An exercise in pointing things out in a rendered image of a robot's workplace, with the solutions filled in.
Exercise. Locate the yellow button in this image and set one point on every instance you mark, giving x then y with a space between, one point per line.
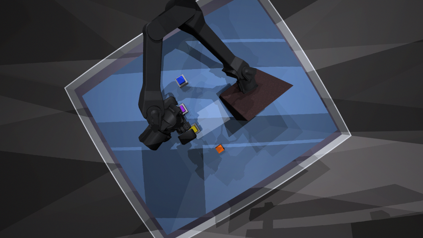
195 128

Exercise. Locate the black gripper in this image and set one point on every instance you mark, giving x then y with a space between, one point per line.
182 129

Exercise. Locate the blue button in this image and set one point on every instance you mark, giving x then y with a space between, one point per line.
181 81

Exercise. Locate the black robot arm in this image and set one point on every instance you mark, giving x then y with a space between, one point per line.
188 17

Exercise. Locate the orange block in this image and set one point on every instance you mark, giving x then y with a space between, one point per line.
219 148

